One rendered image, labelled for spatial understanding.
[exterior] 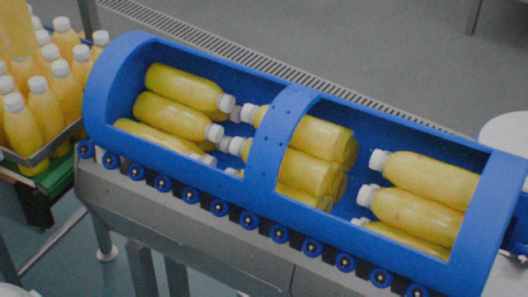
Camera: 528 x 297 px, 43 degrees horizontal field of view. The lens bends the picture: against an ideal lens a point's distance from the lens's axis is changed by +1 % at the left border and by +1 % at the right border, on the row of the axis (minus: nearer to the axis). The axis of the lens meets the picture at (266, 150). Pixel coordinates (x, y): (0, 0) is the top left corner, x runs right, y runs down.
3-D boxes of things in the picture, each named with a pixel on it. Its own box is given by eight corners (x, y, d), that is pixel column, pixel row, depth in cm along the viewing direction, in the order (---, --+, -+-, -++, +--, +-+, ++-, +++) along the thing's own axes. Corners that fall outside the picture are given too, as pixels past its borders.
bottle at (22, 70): (18, 119, 175) (-3, 57, 161) (39, 104, 179) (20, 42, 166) (39, 129, 172) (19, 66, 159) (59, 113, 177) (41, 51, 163)
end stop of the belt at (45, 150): (34, 167, 154) (30, 158, 152) (30, 167, 154) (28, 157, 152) (140, 78, 180) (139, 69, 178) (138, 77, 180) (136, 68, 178)
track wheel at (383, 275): (394, 271, 128) (397, 270, 130) (373, 262, 129) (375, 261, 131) (387, 293, 128) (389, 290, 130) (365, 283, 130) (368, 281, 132)
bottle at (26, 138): (48, 176, 159) (28, 113, 146) (16, 178, 159) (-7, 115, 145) (53, 156, 164) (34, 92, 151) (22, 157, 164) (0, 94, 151)
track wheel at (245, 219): (260, 214, 139) (263, 213, 140) (241, 206, 140) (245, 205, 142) (253, 233, 139) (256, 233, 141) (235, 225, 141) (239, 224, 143)
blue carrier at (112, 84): (465, 337, 122) (501, 240, 102) (95, 172, 154) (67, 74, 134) (506, 229, 140) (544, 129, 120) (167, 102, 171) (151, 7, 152)
